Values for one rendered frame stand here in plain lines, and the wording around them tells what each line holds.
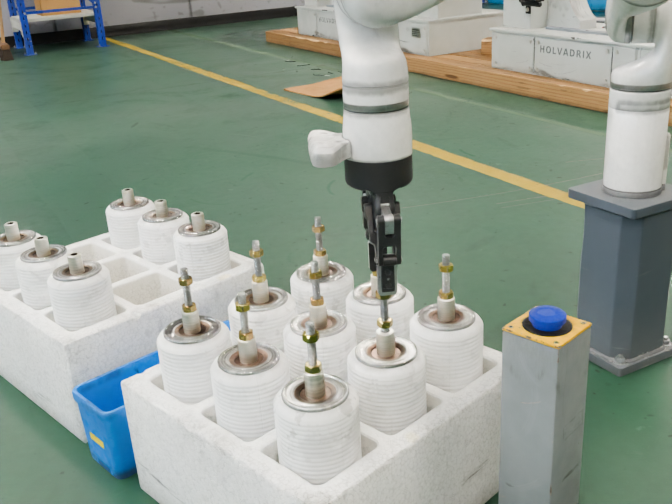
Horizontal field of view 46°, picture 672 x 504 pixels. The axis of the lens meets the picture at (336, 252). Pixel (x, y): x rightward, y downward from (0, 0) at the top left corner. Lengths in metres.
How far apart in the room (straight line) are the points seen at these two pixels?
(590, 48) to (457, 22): 1.17
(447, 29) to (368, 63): 3.61
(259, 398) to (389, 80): 0.40
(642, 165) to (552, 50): 2.32
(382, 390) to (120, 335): 0.51
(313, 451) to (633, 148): 0.73
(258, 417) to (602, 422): 0.58
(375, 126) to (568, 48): 2.77
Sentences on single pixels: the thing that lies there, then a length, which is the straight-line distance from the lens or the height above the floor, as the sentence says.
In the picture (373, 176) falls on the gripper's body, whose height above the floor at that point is 0.48.
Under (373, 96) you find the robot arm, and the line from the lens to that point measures 0.81.
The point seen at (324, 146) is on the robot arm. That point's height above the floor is 0.52.
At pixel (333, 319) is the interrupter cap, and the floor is 0.25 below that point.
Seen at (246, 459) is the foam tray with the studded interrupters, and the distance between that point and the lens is 0.92.
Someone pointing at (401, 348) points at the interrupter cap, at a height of 0.25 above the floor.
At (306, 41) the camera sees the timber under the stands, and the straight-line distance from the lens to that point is 5.46.
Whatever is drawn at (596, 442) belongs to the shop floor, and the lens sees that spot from 1.26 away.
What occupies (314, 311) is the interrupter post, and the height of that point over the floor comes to 0.27.
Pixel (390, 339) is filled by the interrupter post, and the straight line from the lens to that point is 0.94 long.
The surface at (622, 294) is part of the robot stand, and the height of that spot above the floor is 0.14.
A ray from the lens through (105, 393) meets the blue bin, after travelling 1.28.
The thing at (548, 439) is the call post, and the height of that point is 0.20.
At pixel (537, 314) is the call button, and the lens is 0.88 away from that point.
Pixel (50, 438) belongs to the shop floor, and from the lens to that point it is 1.37.
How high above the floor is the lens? 0.73
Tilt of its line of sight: 22 degrees down
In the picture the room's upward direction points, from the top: 4 degrees counter-clockwise
